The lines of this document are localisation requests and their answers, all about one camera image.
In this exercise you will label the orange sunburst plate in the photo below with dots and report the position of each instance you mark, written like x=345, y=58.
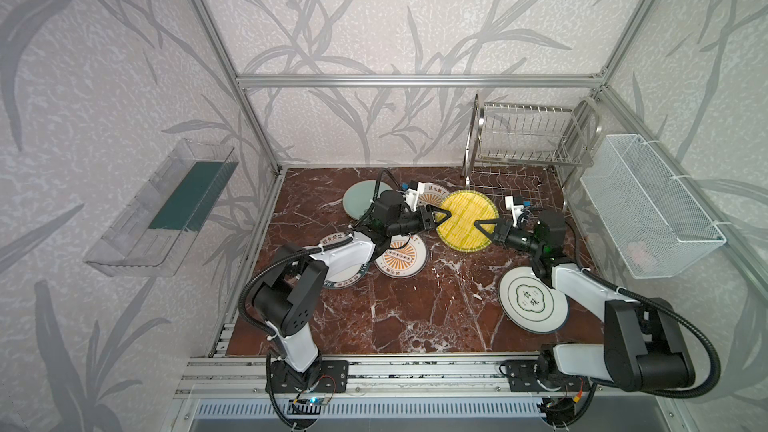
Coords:
x=405, y=258
x=433, y=194

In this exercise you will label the yellow grid plate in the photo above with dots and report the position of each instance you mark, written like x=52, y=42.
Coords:
x=458, y=232

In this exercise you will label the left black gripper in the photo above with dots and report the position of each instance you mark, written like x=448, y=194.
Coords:
x=423, y=218

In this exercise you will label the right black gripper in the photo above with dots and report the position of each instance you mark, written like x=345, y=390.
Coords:
x=501, y=234

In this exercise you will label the mint green flower plate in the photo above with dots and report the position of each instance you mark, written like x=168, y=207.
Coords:
x=358, y=198

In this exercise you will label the green rimmed Chinese text plate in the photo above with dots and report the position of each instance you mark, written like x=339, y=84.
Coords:
x=347, y=258

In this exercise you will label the clear plastic wall tray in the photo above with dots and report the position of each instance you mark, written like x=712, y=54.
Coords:
x=157, y=229

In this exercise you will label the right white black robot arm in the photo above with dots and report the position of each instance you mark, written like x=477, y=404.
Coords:
x=647, y=346

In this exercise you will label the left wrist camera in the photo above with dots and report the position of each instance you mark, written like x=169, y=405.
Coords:
x=411, y=193

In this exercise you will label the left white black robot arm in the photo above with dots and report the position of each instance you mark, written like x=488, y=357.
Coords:
x=280, y=299

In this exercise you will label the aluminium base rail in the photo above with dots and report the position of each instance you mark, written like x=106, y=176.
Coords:
x=375, y=375

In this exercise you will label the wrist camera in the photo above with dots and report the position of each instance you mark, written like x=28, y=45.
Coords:
x=411, y=193
x=516, y=204

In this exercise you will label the white wire mesh basket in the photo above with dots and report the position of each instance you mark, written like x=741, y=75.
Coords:
x=658, y=227

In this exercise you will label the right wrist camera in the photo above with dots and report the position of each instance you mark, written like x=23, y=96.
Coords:
x=516, y=204

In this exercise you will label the steel two-tier dish rack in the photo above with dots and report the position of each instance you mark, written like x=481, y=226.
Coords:
x=533, y=151

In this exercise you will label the aluminium cage frame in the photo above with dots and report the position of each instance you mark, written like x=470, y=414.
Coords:
x=367, y=82

